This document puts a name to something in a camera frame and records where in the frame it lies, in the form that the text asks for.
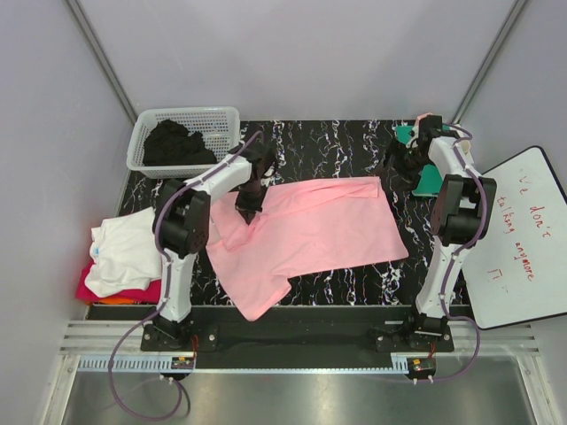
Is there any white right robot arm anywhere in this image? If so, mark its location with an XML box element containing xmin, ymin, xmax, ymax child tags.
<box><xmin>375</xmin><ymin>114</ymin><xmax>497</xmax><ymax>355</ymax></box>

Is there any white plastic basket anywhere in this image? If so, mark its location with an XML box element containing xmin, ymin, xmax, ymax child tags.
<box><xmin>126</xmin><ymin>106</ymin><xmax>240</xmax><ymax>179</ymax></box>

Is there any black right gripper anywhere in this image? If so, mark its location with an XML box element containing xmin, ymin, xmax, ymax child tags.
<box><xmin>371</xmin><ymin>138</ymin><xmax>431</xmax><ymax>192</ymax></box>

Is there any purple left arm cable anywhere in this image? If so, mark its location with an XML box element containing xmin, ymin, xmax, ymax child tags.
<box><xmin>105</xmin><ymin>129</ymin><xmax>266</xmax><ymax>419</ymax></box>

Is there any pink t shirt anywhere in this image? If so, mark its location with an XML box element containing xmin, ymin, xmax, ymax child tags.
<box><xmin>206</xmin><ymin>177</ymin><xmax>408</xmax><ymax>321</ymax></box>

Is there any white whiteboard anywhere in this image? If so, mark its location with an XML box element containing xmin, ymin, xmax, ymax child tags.
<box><xmin>462</xmin><ymin>146</ymin><xmax>566</xmax><ymax>329</ymax></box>

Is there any pink cube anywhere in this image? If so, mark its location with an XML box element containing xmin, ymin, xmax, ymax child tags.
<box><xmin>416</xmin><ymin>112</ymin><xmax>433</xmax><ymax>122</ymax></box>

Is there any green cutting mat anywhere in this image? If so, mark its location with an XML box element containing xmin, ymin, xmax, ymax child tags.
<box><xmin>384</xmin><ymin>114</ymin><xmax>474</xmax><ymax>197</ymax></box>

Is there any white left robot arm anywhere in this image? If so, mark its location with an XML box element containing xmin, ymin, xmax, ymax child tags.
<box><xmin>141</xmin><ymin>145</ymin><xmax>277</xmax><ymax>352</ymax></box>

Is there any black t shirt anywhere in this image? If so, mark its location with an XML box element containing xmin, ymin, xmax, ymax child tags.
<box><xmin>143</xmin><ymin>120</ymin><xmax>217</xmax><ymax>166</ymax></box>

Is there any magenta folded t shirt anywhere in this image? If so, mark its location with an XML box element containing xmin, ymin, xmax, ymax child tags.
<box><xmin>75</xmin><ymin>260</ymin><xmax>161</xmax><ymax>305</ymax></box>

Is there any white slotted cable duct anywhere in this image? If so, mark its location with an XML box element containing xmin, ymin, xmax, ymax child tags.
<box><xmin>78</xmin><ymin>353</ymin><xmax>411</xmax><ymax>374</ymax></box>

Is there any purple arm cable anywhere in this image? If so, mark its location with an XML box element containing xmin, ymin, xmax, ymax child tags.
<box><xmin>105</xmin><ymin>129</ymin><xmax>266</xmax><ymax>419</ymax></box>
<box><xmin>409</xmin><ymin>123</ymin><xmax>487</xmax><ymax>383</ymax></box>

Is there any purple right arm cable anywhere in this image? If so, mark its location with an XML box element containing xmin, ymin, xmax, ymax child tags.
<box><xmin>409</xmin><ymin>123</ymin><xmax>487</xmax><ymax>383</ymax></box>

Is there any yellow mug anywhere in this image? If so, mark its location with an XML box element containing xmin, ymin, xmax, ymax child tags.
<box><xmin>459</xmin><ymin>140</ymin><xmax>470</xmax><ymax>157</ymax></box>

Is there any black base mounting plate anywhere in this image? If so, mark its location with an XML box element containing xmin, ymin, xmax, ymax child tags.
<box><xmin>141</xmin><ymin>305</ymin><xmax>454</xmax><ymax>354</ymax></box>

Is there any white folded t shirt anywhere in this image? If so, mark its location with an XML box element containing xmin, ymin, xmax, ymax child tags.
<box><xmin>85</xmin><ymin>207</ymin><xmax>161</xmax><ymax>298</ymax></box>

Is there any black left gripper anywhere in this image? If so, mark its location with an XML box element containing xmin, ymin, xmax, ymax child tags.
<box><xmin>235</xmin><ymin>180</ymin><xmax>268</xmax><ymax>224</ymax></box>

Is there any orange folded t shirt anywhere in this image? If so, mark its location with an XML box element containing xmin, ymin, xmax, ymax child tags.
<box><xmin>92</xmin><ymin>296</ymin><xmax>136</xmax><ymax>305</ymax></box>

